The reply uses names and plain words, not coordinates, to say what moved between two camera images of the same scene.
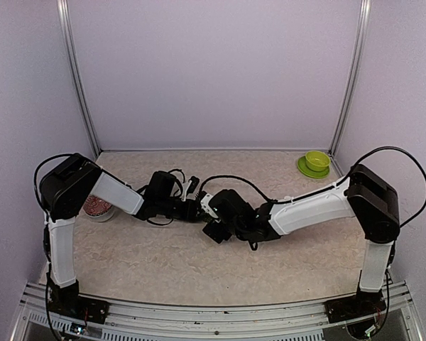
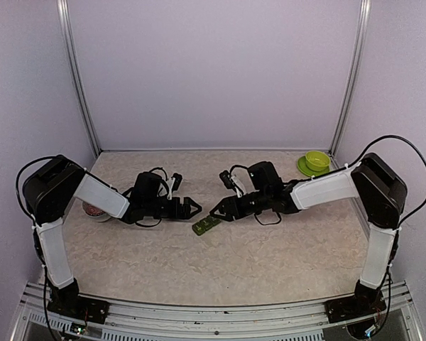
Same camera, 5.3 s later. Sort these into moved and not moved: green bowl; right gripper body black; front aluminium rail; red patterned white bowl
Moved: right gripper body black
Not moved: front aluminium rail; green bowl; red patterned white bowl
